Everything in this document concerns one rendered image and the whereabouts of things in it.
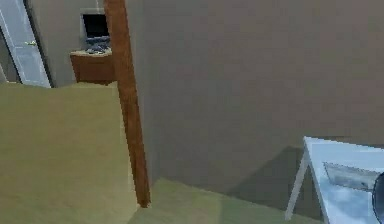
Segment white table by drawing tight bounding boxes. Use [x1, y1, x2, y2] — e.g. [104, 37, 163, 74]
[284, 135, 384, 224]

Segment brown wooden door frame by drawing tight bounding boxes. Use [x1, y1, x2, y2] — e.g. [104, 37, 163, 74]
[103, 0, 152, 208]

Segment grey laptop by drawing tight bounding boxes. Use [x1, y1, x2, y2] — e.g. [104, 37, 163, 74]
[79, 12, 112, 55]

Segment brown wooden desk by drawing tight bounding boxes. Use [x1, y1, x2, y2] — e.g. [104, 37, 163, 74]
[69, 48, 118, 86]

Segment dark round object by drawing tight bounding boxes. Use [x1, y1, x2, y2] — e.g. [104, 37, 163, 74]
[371, 171, 384, 224]

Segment white room door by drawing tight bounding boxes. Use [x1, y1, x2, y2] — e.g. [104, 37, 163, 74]
[0, 0, 52, 89]

